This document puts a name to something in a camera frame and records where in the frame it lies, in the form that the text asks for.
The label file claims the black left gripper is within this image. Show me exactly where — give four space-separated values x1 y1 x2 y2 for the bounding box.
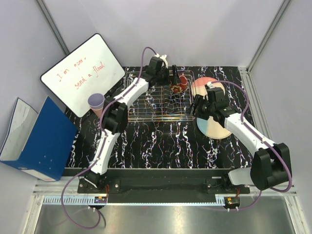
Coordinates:
155 65 180 86

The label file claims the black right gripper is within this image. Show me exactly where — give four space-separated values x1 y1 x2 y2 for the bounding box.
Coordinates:
185 94 215 121

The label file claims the red floral ceramic bowl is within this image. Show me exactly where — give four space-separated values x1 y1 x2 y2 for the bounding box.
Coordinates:
170 75 188 94

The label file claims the cream pink plate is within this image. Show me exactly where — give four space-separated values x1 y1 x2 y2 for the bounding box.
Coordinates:
191 77 216 100

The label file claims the teal plate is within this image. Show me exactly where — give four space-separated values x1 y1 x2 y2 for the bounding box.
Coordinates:
196 117 232 139

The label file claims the wire dish rack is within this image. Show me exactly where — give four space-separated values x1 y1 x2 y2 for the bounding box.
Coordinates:
128 70 195 122

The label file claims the lilac plastic cup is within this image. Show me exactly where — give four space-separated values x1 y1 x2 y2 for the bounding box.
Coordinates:
88 93 105 109

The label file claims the pink plastic cup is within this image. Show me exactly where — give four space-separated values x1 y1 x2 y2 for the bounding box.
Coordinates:
89 98 105 118

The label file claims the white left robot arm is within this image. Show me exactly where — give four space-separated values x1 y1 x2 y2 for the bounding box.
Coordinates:
84 54 179 193

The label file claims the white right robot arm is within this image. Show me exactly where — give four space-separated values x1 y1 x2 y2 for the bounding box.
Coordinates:
190 87 293 193

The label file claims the black marble pattern mat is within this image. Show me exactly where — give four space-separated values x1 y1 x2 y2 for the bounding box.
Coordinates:
65 66 253 169

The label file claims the white dry-erase board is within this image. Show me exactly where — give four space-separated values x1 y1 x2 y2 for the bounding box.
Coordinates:
40 34 125 117

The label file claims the blue binder folder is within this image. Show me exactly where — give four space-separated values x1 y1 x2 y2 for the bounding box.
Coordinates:
0 97 77 182

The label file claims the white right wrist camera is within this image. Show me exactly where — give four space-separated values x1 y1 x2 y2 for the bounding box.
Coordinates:
205 82 215 90

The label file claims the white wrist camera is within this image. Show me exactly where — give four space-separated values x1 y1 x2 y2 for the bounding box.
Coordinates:
205 82 215 90
155 54 168 68

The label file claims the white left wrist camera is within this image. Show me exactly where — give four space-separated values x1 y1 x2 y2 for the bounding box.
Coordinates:
155 54 168 68

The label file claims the white slotted cable duct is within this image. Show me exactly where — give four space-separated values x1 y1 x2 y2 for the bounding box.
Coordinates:
43 194 239 206

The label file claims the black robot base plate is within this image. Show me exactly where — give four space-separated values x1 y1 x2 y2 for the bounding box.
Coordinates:
78 169 250 197

